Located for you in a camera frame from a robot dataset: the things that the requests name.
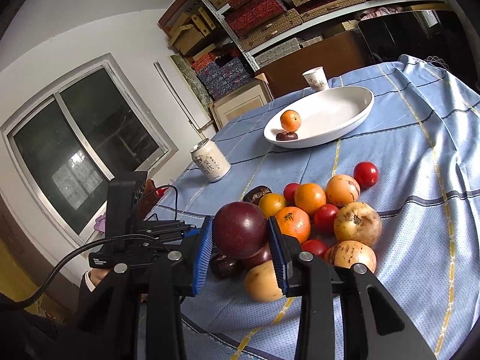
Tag large mandarin with stem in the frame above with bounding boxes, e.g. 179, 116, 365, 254
274, 206, 311, 244

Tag blue checked tablecloth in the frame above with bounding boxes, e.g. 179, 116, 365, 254
149, 56, 479, 359

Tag orange-yellow passion fruit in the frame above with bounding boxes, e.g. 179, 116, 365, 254
325, 174, 360, 207

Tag blotchy yellow pear front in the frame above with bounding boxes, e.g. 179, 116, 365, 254
324, 241, 377, 272

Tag blotchy yellow pear large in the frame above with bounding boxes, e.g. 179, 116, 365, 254
334, 202, 383, 246

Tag left forearm dark sleeve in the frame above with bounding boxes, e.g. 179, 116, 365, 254
77, 269, 96, 310

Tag red tomato low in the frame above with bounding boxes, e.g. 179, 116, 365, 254
302, 239, 329, 258

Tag white beverage can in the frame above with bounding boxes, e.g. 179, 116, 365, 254
190, 138, 231, 183

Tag wooden cabinet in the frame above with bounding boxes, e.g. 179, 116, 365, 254
258, 31, 374, 98

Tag small mandarin in dish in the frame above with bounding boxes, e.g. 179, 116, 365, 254
280, 110, 302, 133

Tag smooth yellow pear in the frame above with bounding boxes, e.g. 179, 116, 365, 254
244, 260, 283, 303

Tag metal storage shelf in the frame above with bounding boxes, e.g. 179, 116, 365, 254
158, 0, 445, 71

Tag large dark red plum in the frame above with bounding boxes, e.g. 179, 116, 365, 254
212, 202, 268, 260

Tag red tomato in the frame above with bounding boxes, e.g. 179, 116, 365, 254
313, 204, 338, 235
283, 183, 299, 206
353, 162, 379, 189

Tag white paper cup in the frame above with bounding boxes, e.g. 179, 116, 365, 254
303, 67, 329, 92

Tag black cable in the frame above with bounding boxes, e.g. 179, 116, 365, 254
0, 184, 180, 310

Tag red tomato back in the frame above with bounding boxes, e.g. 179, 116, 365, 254
283, 183, 299, 206

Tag round orange citrus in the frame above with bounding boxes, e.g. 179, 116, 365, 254
294, 183, 326, 216

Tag beige carton box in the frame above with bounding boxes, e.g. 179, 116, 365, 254
209, 73, 273, 130

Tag dark brown fruit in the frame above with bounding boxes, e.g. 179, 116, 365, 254
242, 185, 272, 205

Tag dark chocolate-coloured fruit in dish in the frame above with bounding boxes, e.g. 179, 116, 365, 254
276, 131, 298, 141

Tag window with white frame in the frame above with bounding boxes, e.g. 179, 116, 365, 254
2, 54, 177, 245

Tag small yellow orange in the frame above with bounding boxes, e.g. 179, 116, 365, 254
258, 193, 287, 218

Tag left hand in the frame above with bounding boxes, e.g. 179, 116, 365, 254
88, 268, 111, 287

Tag dark small plum front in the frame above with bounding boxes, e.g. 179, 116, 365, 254
210, 253, 238, 280

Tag white oval serving dish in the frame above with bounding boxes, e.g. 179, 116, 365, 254
264, 86, 374, 149

